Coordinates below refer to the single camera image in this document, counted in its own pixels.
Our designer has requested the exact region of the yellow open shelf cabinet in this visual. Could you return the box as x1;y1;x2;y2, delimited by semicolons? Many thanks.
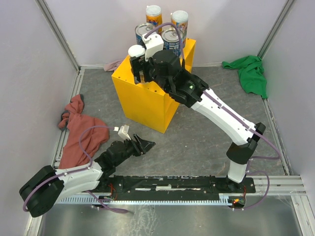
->
112;40;195;133

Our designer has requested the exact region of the tall mixed-vegetable label can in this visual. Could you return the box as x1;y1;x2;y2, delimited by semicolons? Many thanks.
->
171;10;189;47

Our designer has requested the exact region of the white slotted cable duct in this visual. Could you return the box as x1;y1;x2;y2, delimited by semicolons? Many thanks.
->
58;193;246;205

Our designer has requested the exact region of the red cloth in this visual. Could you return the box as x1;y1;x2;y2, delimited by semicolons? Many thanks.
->
58;94;109;169

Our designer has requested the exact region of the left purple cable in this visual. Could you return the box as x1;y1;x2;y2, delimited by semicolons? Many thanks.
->
22;125;120;212

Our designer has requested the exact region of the green cloth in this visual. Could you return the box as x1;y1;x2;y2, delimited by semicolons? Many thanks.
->
222;56;268;99

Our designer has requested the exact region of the blue can metal pull-tab lid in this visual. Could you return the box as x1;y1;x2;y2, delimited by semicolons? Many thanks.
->
135;23;155;45

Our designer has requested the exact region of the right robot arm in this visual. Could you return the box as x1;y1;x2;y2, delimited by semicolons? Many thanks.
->
129;50;266;192

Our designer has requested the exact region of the pink cloth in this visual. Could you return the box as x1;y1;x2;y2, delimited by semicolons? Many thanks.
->
103;59;123;72

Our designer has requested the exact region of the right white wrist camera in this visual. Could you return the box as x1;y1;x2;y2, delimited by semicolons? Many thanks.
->
142;33;164;61

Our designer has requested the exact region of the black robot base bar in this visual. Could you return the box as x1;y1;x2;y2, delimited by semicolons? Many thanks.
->
94;176;256;202

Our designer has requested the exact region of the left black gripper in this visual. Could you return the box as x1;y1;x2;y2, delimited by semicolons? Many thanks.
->
114;133;156;167

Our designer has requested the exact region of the short orange can white lid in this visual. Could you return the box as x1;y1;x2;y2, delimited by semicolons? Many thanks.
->
128;44;146;58

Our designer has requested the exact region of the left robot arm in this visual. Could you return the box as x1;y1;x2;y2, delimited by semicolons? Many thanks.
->
19;134;156;217

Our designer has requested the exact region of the short can white lid front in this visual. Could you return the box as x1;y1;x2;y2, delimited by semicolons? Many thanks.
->
134;70;146;84

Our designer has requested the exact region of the tall orange drink can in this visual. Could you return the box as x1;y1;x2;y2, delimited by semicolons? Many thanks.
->
146;5;162;27

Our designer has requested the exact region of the blue can with pull-tab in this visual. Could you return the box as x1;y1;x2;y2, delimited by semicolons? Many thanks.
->
161;27;184;57

